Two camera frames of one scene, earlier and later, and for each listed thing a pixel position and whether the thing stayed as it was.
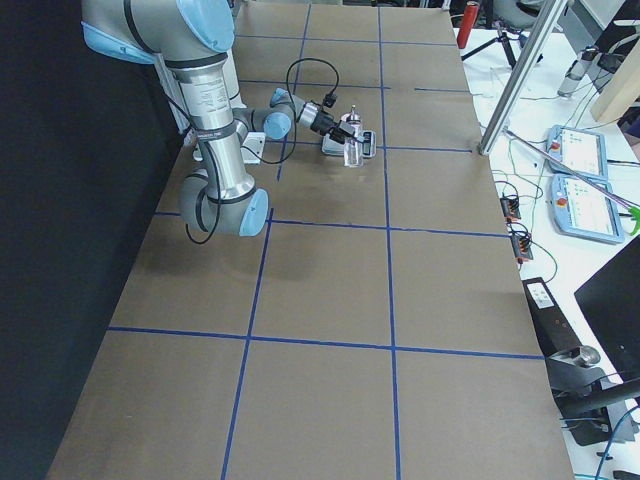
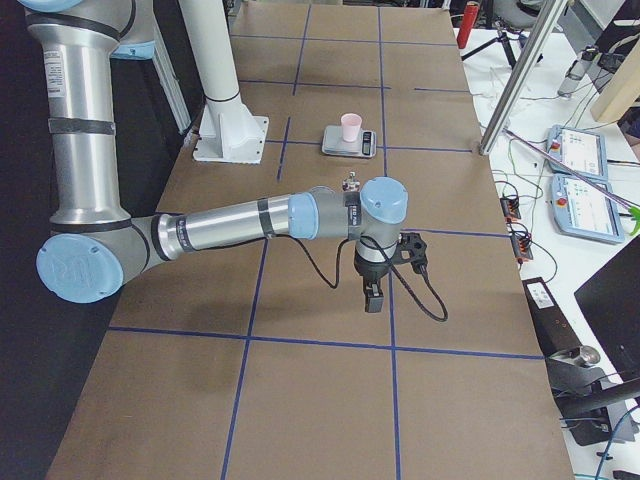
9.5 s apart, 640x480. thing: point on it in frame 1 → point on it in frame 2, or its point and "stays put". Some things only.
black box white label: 553,331 stays put
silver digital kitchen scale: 334,147 stays put
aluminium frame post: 549,19 stays put
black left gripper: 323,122 → 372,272
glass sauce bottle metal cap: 353,150 → 351,184
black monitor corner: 610,301 stays put
